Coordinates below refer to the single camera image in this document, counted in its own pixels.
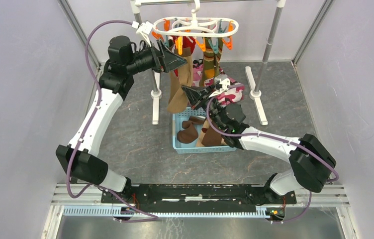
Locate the light blue plastic basket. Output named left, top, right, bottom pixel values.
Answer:
left=172, top=107, right=237, bottom=154

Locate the red sock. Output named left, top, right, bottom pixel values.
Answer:
left=172, top=36, right=196, bottom=56

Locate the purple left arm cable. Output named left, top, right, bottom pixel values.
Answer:
left=66, top=19, right=160, bottom=222

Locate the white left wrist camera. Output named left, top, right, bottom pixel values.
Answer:
left=136, top=21, right=153, bottom=46

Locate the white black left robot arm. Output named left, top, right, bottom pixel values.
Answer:
left=56, top=36, right=187, bottom=203

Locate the pink camouflage cloth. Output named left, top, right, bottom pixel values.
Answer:
left=192, top=60, right=245, bottom=106

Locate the white slotted cable duct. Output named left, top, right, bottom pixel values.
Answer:
left=62, top=206, right=286, bottom=219

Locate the striped olive cream sock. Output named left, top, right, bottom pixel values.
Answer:
left=195, top=120, right=211, bottom=147

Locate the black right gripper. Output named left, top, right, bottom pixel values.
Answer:
left=182, top=84, right=226, bottom=130

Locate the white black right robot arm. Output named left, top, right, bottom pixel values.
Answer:
left=182, top=83, right=339, bottom=203

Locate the white drying rack stand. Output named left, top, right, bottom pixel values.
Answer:
left=130, top=0, right=285, bottom=125

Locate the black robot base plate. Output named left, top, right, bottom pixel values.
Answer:
left=118, top=184, right=297, bottom=214

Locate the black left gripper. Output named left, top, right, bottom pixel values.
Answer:
left=126, top=39, right=187, bottom=75

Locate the white round clip hanger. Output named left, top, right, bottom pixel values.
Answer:
left=152, top=0, right=239, bottom=55

